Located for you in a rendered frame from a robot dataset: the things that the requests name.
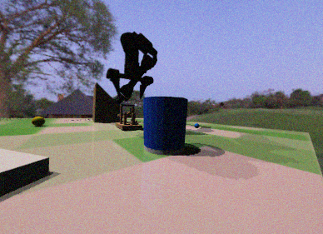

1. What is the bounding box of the dark blue cylinder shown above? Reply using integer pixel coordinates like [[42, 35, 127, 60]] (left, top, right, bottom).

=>
[[143, 97, 188, 155]]

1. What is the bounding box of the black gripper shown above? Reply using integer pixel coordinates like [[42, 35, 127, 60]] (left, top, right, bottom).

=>
[[107, 58, 153, 99]]

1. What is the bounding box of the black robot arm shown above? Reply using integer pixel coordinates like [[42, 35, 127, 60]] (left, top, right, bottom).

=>
[[113, 31, 157, 105]]

